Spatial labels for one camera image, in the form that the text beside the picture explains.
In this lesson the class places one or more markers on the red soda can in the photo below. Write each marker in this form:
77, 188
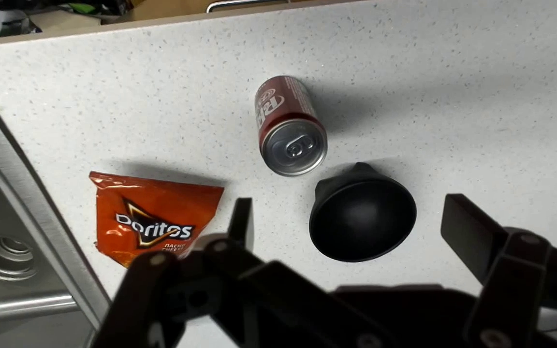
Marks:
289, 122

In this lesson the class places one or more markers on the orange Doritos chip bag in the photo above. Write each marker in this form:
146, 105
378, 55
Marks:
156, 223

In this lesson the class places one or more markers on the stainless steel double sink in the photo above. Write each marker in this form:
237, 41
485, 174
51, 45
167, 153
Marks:
9, 258

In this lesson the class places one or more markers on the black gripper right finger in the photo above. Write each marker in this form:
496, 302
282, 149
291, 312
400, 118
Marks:
531, 290

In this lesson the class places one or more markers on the wooden lower cabinet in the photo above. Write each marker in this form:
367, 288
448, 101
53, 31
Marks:
169, 8

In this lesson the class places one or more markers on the black bowl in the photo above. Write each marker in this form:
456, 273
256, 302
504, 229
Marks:
363, 215

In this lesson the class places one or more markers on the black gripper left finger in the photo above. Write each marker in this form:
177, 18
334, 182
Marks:
227, 302

